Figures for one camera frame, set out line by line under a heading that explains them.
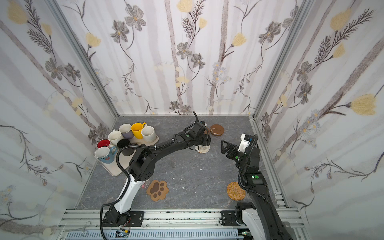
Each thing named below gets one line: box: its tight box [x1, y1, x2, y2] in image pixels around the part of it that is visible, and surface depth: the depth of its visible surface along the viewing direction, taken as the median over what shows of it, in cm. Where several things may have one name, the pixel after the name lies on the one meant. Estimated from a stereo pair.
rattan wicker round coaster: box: [226, 181, 246, 201], surface depth 84 cm
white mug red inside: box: [96, 138, 111, 149], surface depth 97 cm
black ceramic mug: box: [117, 138, 139, 156], surface depth 97 cm
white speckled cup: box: [141, 124, 157, 142], surface depth 103 cm
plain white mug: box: [108, 129, 124, 146], surface depth 97 cm
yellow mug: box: [131, 122, 147, 139], surface depth 104 cm
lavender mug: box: [118, 123, 134, 140], surface depth 104 cm
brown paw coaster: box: [146, 179, 169, 202], surface depth 85 cm
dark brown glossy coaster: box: [210, 124, 225, 136], surface depth 113 cm
